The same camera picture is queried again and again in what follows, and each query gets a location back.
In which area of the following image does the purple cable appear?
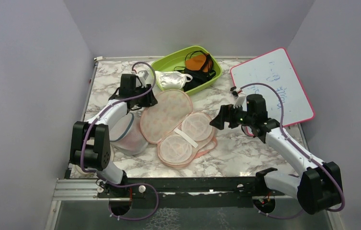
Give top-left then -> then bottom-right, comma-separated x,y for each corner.
79,61 -> 158,173
230,82 -> 346,213

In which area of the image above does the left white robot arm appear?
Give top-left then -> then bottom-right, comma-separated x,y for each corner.
69,74 -> 158,197

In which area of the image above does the green plastic basin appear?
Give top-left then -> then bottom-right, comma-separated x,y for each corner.
152,46 -> 223,95

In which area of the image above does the white mesh laundry bag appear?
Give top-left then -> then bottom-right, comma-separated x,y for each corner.
109,113 -> 148,156

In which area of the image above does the white satin bra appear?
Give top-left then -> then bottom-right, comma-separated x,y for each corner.
155,71 -> 193,91

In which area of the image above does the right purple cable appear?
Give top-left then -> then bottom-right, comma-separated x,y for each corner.
230,82 -> 346,213

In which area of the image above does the orange bra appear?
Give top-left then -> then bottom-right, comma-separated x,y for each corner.
185,50 -> 214,73

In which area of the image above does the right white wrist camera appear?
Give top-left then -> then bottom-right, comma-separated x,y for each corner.
233,93 -> 246,108

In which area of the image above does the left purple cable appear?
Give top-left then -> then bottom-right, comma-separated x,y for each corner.
79,61 -> 158,173

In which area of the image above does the black bra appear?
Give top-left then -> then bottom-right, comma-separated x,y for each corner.
174,66 -> 216,92

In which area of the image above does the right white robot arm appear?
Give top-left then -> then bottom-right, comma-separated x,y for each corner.
210,94 -> 345,215

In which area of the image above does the beige bra cup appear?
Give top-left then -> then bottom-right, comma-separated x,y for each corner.
73,145 -> 114,176

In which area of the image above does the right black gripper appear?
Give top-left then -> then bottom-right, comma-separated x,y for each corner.
210,102 -> 255,129

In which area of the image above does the pink framed whiteboard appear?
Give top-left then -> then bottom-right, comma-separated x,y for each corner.
230,47 -> 315,127

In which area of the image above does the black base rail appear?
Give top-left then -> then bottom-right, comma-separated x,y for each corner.
97,176 -> 282,209

